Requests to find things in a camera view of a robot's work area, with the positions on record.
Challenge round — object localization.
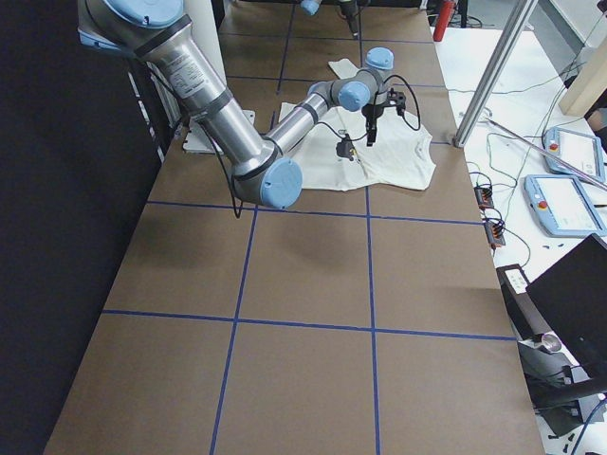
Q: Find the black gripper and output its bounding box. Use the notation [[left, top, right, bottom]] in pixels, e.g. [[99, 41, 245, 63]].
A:
[[361, 103, 384, 147], [338, 0, 359, 38]]

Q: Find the cream long-sleeve cat shirt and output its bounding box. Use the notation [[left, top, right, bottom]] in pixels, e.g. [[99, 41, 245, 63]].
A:
[[271, 47, 435, 191]]

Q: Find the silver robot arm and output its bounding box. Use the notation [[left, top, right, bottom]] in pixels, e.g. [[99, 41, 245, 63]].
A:
[[300, 0, 361, 38], [78, 1, 394, 209]]

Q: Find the red fire extinguisher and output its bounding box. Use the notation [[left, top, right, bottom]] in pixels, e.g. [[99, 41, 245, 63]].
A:
[[432, 0, 456, 43]]

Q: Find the far orange connector board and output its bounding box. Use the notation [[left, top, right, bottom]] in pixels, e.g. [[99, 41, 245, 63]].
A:
[[474, 186, 494, 210]]

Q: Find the near blue teach pendant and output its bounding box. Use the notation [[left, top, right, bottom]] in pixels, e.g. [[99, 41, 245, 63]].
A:
[[524, 174, 606, 238]]

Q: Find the blue teach pendant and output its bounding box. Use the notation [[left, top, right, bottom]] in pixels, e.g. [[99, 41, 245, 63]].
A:
[[543, 127, 606, 183], [524, 174, 606, 238]]

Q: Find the far blue teach pendant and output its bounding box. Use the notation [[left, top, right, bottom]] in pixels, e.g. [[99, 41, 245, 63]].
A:
[[543, 127, 606, 183]]

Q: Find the wooden board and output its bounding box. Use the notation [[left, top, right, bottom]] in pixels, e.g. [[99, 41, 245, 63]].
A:
[[560, 40, 606, 117]]

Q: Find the thin metal rod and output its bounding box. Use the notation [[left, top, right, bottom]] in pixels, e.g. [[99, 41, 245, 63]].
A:
[[483, 118, 606, 190]]

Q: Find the black device with label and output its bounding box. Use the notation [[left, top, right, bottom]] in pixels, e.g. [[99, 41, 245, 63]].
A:
[[496, 264, 558, 350]]

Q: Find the black monitor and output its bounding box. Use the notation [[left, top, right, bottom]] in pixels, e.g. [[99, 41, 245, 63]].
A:
[[526, 234, 606, 377]]

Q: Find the silver round knob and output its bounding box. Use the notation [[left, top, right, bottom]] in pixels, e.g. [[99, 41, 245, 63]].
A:
[[539, 333, 562, 355]]

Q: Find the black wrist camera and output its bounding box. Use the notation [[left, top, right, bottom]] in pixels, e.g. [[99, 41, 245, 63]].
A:
[[388, 89, 406, 118]]

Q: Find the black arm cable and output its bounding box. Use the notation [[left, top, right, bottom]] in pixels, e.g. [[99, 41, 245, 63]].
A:
[[312, 75, 423, 143]]

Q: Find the aluminium frame post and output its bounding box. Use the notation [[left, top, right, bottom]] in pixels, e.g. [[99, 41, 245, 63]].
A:
[[452, 0, 538, 148]]

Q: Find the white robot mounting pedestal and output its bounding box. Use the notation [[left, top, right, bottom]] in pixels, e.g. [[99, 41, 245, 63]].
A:
[[177, 1, 263, 168]]

